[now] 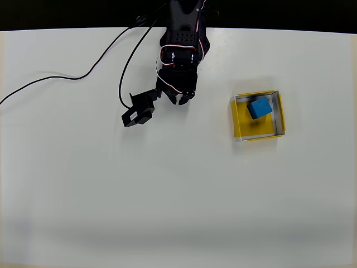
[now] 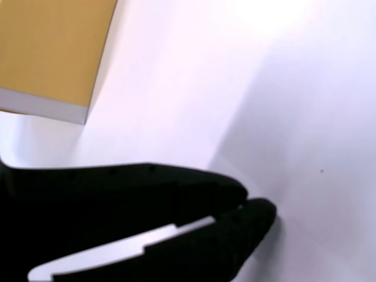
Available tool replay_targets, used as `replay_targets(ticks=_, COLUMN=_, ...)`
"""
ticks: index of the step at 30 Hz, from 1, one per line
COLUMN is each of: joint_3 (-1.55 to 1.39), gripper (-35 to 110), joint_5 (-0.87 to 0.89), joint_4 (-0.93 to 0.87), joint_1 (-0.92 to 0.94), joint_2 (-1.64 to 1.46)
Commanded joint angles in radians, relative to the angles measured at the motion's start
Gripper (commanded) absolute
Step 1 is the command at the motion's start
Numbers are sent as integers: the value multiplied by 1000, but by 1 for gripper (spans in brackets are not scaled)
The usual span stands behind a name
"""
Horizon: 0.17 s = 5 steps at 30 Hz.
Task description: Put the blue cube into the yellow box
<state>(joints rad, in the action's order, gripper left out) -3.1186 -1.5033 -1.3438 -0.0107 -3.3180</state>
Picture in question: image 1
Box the blue cube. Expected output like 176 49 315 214
246 97 273 121

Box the yellow open box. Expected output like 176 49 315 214
229 89 287 143

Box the red white servo wire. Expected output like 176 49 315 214
155 0 208 97

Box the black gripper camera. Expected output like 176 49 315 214
121 88 163 129

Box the black camera cable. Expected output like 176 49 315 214
0 5 171 110

